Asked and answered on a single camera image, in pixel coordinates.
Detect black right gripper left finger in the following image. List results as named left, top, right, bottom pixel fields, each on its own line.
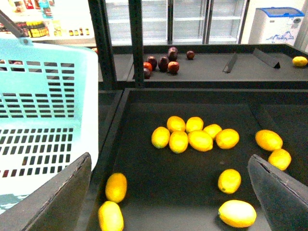
left=0, top=153, right=91, bottom=231

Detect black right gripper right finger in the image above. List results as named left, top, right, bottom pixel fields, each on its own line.
left=247, top=154, right=308, bottom=231

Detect yellow lemon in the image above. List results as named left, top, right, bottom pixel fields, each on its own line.
left=169, top=131, right=189, bottom=154
left=188, top=130, right=213, bottom=152
left=105, top=173, right=127, bottom=203
left=255, top=129, right=283, bottom=151
left=218, top=169, right=242, bottom=194
left=268, top=149, right=292, bottom=171
left=215, top=128, right=240, bottom=149
left=167, top=115, right=186, bottom=133
left=203, top=124, right=222, bottom=140
left=151, top=127, right=170, bottom=149
left=186, top=116, right=204, bottom=133
left=218, top=200, right=257, bottom=228
left=98, top=201, right=124, bottom=231

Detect light blue plastic basket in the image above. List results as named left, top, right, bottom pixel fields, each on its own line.
left=0, top=37, right=98, bottom=212

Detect black produce tray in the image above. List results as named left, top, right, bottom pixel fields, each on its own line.
left=80, top=89, right=308, bottom=231

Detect black tray divider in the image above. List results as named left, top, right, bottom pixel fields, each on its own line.
left=223, top=52, right=238, bottom=74
left=253, top=48, right=281, bottom=69

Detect black fruit display shelf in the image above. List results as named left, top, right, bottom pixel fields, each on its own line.
left=88, top=0, right=308, bottom=90

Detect dark red plum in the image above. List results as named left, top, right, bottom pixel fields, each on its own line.
left=167, top=47, right=178, bottom=62
left=143, top=68, right=151, bottom=79
left=158, top=56, right=169, bottom=72
left=147, top=56, right=158, bottom=71
left=186, top=51, right=195, bottom=60

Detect white chest freezer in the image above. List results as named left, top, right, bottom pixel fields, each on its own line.
left=248, top=7, right=305, bottom=46

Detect grocery shelf with goods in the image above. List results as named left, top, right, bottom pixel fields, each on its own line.
left=0, top=0, right=96, bottom=47

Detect glass door refrigerator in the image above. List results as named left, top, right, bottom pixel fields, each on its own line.
left=105, top=0, right=248, bottom=46

